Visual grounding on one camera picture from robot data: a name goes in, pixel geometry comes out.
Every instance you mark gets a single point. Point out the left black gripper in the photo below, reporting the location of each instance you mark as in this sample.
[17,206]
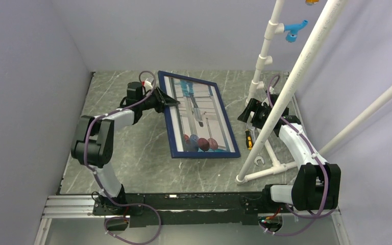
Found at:
[166,99]

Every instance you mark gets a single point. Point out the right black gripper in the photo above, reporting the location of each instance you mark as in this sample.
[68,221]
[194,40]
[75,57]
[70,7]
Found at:
[256,105]

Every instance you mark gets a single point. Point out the blue picture frame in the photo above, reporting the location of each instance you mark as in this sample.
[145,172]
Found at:
[169,118]

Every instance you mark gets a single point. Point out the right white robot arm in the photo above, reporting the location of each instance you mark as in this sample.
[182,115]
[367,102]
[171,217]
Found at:
[317,184]

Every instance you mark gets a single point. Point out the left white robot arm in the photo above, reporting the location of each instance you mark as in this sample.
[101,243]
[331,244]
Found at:
[93,142]

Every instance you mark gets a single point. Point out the silver 24mm wrench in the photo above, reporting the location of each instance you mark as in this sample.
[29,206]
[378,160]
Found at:
[259,159]

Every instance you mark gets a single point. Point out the blue pipe valve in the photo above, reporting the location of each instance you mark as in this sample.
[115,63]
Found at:
[292,30]

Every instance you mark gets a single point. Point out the orange pipe fitting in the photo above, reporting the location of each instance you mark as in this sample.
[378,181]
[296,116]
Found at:
[311,2]

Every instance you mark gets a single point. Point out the white PVC pipe structure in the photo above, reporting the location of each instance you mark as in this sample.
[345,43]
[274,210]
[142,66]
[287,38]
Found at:
[319,33]

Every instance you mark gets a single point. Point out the white diagonal pole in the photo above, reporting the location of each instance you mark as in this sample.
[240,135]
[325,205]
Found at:
[377,104]

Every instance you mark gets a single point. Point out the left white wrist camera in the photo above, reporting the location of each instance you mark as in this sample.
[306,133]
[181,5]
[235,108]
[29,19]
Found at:
[148,84]

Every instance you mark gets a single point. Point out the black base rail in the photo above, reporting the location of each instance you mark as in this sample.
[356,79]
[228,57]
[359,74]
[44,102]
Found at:
[149,209]

